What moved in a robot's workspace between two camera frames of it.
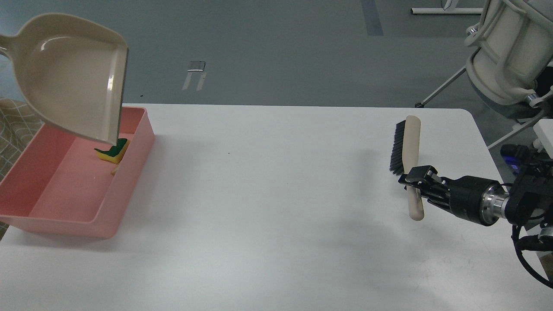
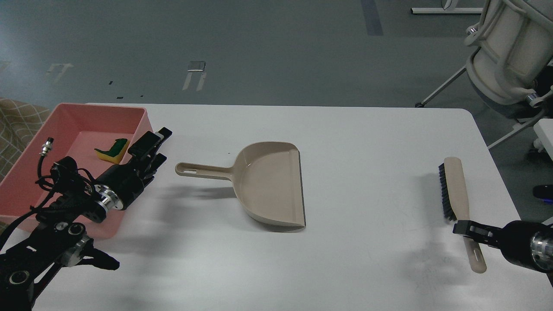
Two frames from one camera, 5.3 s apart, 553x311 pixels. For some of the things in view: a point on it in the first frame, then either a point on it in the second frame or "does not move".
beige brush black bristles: (405, 159) -> (455, 208)
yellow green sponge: (116, 153) does not move
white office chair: (511, 69) does not move
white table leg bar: (449, 11) does not move
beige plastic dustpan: (73, 73) -> (267, 179)
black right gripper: (484, 201) -> (528, 244)
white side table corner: (544, 129) does not move
